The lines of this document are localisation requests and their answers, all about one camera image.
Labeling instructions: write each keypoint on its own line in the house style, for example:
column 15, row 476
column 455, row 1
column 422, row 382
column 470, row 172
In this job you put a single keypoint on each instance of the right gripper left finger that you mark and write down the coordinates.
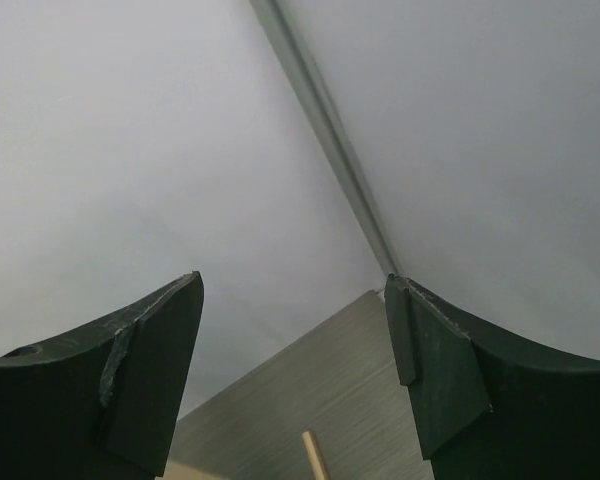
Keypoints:
column 101, row 401

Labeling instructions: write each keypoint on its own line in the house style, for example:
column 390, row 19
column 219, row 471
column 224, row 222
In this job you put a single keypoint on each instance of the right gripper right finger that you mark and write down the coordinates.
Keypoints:
column 488, row 403

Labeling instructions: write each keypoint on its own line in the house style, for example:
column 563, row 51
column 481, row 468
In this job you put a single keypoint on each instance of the wooden clothes rack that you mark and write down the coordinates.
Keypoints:
column 179, row 471

